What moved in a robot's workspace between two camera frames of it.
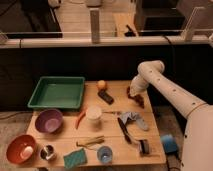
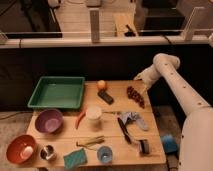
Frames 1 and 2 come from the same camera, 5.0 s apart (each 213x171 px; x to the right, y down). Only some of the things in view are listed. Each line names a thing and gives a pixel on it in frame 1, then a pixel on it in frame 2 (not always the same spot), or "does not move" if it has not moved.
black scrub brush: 143,146 does not move
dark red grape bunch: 136,97 does not move
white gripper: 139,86 to 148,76
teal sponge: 74,159 does not move
